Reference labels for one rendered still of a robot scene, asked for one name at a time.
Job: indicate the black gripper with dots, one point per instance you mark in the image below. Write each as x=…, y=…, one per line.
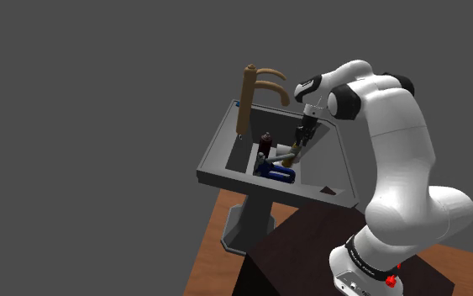
x=306, y=130

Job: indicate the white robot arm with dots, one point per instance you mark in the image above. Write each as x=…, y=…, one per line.
x=400, y=164

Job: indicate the white cup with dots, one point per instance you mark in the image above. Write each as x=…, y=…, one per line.
x=282, y=148

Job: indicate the yellow brown bottle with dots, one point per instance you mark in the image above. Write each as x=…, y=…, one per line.
x=290, y=158

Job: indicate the dark red spray bottle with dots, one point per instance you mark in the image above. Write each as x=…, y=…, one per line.
x=265, y=143

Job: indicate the blue and grey staple gun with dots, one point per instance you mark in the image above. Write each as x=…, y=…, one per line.
x=275, y=171

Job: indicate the tan brown sink faucet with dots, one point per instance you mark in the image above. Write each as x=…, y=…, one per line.
x=245, y=102

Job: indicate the dark brown robot stand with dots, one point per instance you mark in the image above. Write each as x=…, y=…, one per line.
x=301, y=250

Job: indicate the grey pedestal sink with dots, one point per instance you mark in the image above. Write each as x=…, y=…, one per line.
x=215, y=155

